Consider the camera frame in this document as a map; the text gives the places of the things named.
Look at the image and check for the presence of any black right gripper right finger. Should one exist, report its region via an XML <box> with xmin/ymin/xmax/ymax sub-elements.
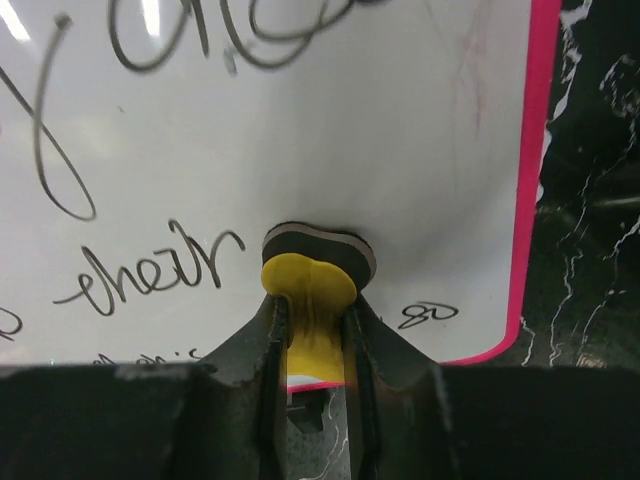
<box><xmin>342</xmin><ymin>299</ymin><xmax>460</xmax><ymax>479</ymax></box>

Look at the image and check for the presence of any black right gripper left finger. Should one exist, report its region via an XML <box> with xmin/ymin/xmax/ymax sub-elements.
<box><xmin>169</xmin><ymin>296</ymin><xmax>289</xmax><ymax>479</ymax></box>

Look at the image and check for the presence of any yellow whiteboard eraser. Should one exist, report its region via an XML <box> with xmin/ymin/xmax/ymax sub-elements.
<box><xmin>261</xmin><ymin>221</ymin><xmax>377</xmax><ymax>386</ymax></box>

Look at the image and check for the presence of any pink framed whiteboard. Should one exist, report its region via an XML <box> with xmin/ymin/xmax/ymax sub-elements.
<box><xmin>1</xmin><ymin>1</ymin><xmax>560</xmax><ymax>365</ymax></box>

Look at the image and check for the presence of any black marble pattern mat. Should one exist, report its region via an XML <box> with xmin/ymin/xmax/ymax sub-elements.
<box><xmin>272</xmin><ymin>1</ymin><xmax>639</xmax><ymax>479</ymax></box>

